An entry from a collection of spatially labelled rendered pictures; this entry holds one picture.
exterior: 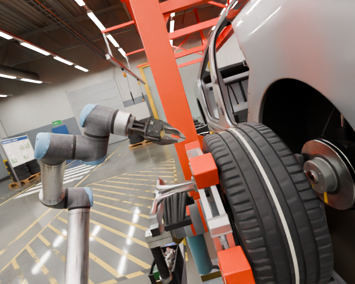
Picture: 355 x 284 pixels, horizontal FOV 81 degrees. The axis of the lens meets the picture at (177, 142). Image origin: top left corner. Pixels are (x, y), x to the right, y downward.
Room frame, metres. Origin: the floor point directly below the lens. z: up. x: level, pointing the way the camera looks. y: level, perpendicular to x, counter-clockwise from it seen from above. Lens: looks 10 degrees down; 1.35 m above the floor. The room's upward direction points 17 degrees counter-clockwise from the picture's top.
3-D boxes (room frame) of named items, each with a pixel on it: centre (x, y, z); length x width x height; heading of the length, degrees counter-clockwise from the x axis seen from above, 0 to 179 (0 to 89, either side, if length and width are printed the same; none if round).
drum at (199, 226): (0.83, 0.02, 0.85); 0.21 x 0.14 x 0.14; 88
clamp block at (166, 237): (0.66, 0.16, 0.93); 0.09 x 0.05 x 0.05; 88
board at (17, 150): (8.14, 5.92, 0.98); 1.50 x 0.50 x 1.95; 0
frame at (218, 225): (0.82, -0.05, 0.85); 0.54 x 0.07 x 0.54; 178
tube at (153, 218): (0.73, 0.07, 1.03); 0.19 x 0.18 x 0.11; 88
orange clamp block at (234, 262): (0.51, -0.05, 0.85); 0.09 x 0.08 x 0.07; 178
